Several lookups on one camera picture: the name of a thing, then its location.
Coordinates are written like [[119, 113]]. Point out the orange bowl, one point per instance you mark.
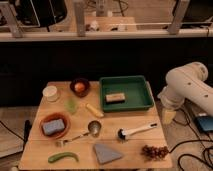
[[55, 116]]

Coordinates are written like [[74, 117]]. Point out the brown grape bunch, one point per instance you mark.
[[153, 153]]

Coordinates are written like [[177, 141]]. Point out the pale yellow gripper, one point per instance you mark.
[[167, 116]]

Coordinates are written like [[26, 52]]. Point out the orange egg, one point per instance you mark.
[[79, 87]]

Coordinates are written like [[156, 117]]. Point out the metal measuring scoop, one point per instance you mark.
[[93, 129]]

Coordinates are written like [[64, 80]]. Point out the blue sponge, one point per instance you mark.
[[53, 126]]

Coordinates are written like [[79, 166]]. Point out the tan sponge block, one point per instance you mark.
[[115, 98]]

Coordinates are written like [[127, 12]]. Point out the green plastic tray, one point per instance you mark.
[[135, 89]]

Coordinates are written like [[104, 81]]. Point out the yellow corn toy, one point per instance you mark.
[[94, 111]]

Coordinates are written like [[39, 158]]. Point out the green pepper toy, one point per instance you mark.
[[62, 155]]

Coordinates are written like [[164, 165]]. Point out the white cup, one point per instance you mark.
[[51, 93]]

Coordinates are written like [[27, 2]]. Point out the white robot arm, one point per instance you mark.
[[186, 82]]

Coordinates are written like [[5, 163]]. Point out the green leaf toy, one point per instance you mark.
[[71, 106]]

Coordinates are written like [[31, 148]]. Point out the black handle left of table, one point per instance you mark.
[[27, 128]]

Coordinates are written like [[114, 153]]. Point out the grey towel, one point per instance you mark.
[[106, 154]]

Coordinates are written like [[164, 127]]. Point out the dark bowl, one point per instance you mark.
[[85, 82]]

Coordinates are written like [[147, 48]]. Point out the white handled brush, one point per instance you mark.
[[123, 134]]

